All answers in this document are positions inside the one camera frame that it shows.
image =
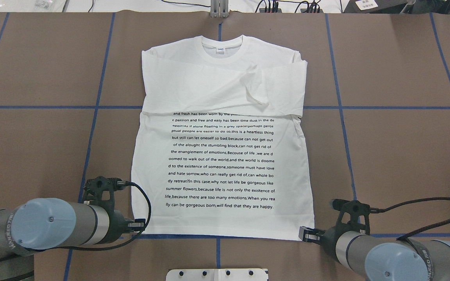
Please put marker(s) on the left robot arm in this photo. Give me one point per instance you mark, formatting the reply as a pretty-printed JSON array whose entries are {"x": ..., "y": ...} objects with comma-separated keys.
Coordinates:
[{"x": 42, "y": 224}]

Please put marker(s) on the aluminium frame post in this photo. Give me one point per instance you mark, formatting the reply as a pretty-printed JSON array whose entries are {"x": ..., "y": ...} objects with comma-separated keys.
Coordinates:
[{"x": 219, "y": 8}]

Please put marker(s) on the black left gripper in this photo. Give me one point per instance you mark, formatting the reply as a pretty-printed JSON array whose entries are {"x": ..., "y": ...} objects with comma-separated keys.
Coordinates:
[{"x": 118, "y": 225}]

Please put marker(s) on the white long-sleeve printed shirt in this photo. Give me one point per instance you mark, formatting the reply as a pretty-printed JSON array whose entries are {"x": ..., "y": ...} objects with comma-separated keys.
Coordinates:
[{"x": 220, "y": 148}]

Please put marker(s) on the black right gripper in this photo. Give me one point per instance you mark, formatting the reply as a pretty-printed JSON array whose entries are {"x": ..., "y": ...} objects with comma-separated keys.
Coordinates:
[{"x": 329, "y": 237}]

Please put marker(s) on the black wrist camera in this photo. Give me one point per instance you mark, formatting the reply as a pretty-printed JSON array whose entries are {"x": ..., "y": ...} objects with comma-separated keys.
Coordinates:
[
  {"x": 99, "y": 191},
  {"x": 353, "y": 216}
]

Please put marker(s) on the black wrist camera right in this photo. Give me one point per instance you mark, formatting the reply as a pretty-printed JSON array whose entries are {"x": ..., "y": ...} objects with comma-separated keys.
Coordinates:
[{"x": 353, "y": 216}]

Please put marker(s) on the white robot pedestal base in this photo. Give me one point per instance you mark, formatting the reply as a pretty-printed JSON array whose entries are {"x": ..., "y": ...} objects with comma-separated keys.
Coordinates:
[{"x": 241, "y": 274}]

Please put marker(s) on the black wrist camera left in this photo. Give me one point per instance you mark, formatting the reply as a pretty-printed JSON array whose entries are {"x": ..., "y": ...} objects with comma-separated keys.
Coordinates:
[{"x": 99, "y": 191}]

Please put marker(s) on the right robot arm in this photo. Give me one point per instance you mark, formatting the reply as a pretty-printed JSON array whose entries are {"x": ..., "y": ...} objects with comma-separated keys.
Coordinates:
[{"x": 375, "y": 260}]

